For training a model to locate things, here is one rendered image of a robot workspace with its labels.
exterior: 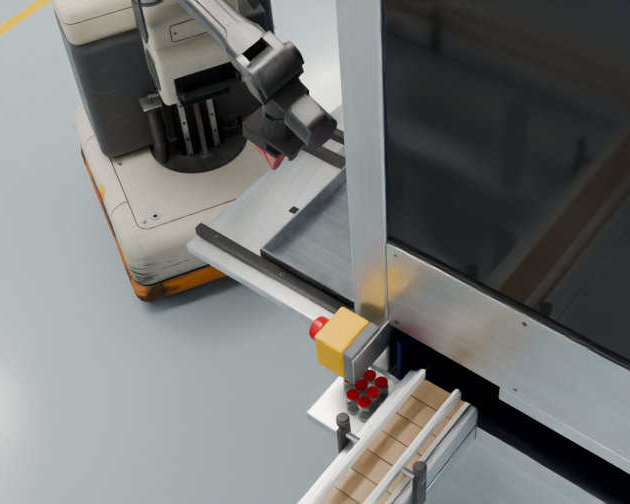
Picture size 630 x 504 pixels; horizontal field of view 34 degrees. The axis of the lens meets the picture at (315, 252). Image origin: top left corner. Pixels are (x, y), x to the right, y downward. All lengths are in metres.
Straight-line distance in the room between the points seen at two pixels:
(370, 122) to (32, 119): 2.45
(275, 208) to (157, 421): 0.97
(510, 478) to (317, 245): 0.53
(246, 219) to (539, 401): 0.70
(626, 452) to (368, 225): 0.46
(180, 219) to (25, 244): 0.63
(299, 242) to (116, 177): 1.15
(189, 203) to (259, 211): 0.89
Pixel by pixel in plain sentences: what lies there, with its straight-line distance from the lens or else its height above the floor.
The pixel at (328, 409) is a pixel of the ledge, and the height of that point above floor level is 0.88.
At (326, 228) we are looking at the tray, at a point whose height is 0.88.
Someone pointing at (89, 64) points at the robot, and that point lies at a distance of 2.76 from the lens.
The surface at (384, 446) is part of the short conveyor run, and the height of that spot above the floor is 0.93.
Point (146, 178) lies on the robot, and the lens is 2.93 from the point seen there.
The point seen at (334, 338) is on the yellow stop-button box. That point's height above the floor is 1.03.
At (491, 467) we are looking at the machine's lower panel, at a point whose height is 0.78.
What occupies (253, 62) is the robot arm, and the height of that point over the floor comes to 1.34.
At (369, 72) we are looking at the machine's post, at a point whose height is 1.50.
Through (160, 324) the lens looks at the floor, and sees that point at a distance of 2.94.
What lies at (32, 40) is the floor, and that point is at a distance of 4.00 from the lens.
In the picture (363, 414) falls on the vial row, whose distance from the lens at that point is 1.64.
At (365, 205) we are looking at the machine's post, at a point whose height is 1.26.
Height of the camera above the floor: 2.30
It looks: 49 degrees down
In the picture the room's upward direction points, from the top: 6 degrees counter-clockwise
